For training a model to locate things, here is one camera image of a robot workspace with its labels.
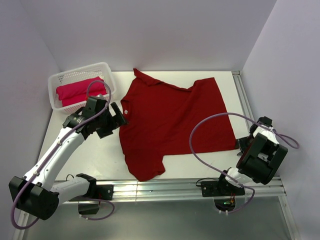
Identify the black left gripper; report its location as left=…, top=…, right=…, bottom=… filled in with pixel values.
left=95, top=102, right=128, bottom=139

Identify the dark red t shirt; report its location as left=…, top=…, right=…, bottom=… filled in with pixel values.
left=119, top=69, right=236, bottom=182

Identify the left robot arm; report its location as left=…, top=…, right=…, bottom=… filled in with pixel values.
left=8, top=96, right=128, bottom=220

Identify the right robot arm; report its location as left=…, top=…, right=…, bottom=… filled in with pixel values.
left=216, top=116, right=288, bottom=195

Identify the white perforated plastic basket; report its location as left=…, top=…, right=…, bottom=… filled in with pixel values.
left=48, top=62, right=117, bottom=113

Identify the pink rolled t shirt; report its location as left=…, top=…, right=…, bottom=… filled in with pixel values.
left=56, top=76, right=107, bottom=107

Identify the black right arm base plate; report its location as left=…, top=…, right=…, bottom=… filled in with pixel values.
left=200, top=179, right=245, bottom=197

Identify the aluminium frame rail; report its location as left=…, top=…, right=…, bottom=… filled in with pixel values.
left=12, top=70, right=301, bottom=240

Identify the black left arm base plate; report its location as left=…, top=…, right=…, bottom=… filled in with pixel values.
left=94, top=184, right=114, bottom=201

